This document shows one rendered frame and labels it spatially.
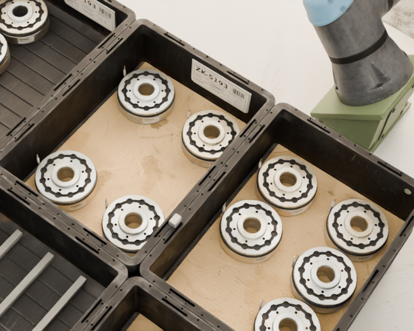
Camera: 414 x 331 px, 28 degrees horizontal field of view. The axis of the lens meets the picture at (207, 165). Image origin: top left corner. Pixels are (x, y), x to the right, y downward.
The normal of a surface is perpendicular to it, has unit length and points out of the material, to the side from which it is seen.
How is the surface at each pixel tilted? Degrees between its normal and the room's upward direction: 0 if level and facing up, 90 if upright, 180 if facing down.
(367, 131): 90
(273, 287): 0
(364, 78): 55
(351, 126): 90
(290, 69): 0
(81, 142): 0
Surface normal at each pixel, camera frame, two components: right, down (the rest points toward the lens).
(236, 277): 0.06, -0.52
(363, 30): 0.31, 0.36
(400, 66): 0.48, -0.18
